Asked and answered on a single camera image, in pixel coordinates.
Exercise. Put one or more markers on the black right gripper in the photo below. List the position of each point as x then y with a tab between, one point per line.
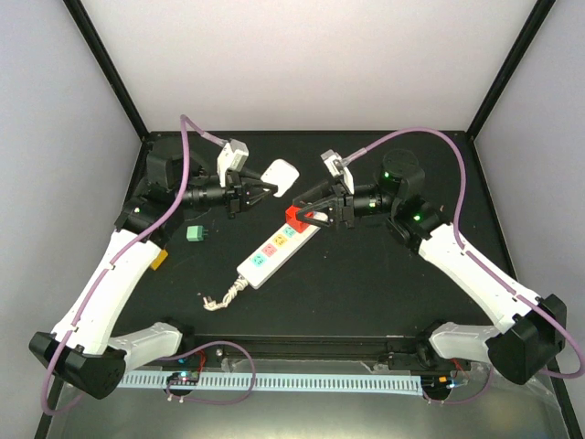
341	207

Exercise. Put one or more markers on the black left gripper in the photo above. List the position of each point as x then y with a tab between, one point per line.
239	188

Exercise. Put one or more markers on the red cube socket adapter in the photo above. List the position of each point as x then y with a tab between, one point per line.
291	220

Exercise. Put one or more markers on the white charger block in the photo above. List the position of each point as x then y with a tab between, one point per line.
281	174

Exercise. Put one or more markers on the green plug adapter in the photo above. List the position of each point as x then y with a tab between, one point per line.
196	233

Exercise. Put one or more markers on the yellow cube socket adapter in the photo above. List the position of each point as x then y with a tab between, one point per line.
159	260

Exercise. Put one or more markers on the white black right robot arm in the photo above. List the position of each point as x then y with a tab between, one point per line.
525	330

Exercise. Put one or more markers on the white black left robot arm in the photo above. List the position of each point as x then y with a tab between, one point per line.
80	349

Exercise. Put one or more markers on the white power strip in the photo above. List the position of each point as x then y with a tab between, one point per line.
264	262

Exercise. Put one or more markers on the black front frame rail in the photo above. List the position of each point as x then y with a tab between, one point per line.
368	349

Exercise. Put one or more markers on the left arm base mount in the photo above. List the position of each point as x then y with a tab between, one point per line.
194	353

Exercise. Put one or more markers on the white slotted cable duct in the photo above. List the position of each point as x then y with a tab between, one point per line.
282	382

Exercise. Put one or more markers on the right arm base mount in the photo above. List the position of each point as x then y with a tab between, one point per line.
418	356

